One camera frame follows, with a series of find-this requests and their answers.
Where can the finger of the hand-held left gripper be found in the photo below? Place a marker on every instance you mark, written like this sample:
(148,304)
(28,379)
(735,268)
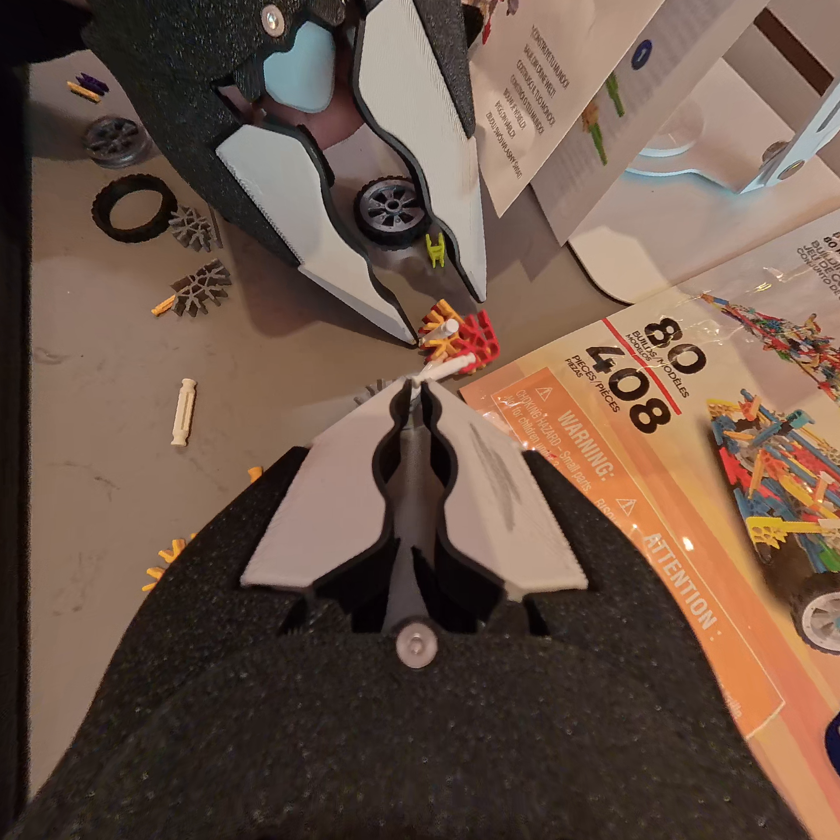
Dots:
(281,191)
(426,98)

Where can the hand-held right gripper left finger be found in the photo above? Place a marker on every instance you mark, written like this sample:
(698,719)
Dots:
(327,518)

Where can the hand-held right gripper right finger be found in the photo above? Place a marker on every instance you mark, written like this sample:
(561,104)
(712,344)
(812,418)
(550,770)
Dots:
(511,518)

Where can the grey snowflake connector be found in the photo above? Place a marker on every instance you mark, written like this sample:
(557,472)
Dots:
(193,229)
(369,395)

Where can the red and yellow connector cluster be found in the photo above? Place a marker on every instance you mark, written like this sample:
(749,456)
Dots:
(435,334)

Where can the person's left forearm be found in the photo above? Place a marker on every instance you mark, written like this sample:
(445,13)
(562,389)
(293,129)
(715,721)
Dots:
(39,27)

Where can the person's left hand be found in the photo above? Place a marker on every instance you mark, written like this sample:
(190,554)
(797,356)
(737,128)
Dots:
(334,129)

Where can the purple toy clip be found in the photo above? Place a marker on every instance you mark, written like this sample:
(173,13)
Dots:
(91,83)

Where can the grey toy wheel hub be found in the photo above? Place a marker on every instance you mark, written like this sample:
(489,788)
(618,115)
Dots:
(111,141)

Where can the long yellow toy rod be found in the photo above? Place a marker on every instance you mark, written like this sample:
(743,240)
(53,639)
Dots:
(255,475)

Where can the small yellow toy rod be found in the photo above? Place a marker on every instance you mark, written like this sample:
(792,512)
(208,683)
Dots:
(82,91)

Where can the grey toy wheel with tyre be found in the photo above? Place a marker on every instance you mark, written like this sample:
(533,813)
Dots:
(386,211)

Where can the colourful construction toy bag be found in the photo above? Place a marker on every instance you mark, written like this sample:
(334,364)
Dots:
(622,526)

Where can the grey connector with yellow rod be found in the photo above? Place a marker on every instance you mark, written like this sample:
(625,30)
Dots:
(199,288)

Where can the black rubber tyre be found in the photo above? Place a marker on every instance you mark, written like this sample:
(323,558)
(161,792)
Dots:
(97,208)

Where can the lime green toy clip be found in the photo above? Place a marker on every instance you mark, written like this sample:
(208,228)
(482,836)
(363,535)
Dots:
(434,253)

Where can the yellow half-round connector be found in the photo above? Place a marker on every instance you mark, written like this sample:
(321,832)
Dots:
(167,558)

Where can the short yellow toy rod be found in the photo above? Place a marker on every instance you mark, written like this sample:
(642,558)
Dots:
(162,307)

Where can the short white toy rod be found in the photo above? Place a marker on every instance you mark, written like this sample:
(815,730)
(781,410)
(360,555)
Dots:
(184,413)

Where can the booklet with green figure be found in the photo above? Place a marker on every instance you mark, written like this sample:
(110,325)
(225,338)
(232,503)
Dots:
(689,66)

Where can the dark dotted surface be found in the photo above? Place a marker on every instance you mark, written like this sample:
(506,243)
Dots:
(12,395)

